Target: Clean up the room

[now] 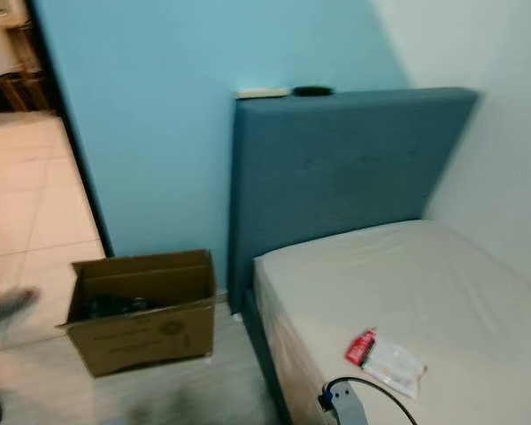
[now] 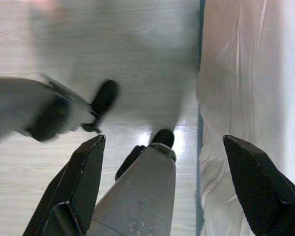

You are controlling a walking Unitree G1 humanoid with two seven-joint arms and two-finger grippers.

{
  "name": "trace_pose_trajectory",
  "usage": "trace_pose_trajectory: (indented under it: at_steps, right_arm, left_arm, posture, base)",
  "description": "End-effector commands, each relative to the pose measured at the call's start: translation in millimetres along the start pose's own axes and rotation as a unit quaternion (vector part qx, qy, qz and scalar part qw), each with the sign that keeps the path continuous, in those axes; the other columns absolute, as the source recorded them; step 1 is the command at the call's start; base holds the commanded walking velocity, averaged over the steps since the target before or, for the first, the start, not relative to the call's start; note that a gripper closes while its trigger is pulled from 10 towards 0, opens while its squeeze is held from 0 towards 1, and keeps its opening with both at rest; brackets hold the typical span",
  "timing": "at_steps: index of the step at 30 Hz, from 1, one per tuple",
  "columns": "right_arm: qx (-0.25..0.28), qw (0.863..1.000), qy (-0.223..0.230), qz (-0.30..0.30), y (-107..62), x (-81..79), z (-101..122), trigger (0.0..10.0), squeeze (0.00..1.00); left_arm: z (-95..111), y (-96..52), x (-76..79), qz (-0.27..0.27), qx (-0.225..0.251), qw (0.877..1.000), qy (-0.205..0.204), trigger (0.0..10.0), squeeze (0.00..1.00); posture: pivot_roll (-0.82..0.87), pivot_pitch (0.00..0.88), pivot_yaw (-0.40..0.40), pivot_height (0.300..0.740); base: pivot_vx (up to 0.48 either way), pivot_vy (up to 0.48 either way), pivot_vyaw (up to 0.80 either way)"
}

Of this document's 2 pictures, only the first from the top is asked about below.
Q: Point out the red and white wrapper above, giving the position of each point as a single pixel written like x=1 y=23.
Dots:
x=389 y=363

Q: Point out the mattress with cream sheet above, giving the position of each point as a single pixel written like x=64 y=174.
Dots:
x=425 y=283

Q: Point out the blue upholstered headboard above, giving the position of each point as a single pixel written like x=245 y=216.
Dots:
x=336 y=168

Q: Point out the flat black object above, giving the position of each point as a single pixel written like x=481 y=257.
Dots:
x=312 y=90

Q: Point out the flat cream object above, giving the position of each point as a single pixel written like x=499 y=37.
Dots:
x=262 y=91

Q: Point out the brown cardboard box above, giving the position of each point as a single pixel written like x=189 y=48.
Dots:
x=150 y=341

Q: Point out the white chair wooden legs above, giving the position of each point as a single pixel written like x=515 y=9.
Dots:
x=4 y=55

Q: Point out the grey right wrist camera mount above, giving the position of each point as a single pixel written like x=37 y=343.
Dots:
x=347 y=407

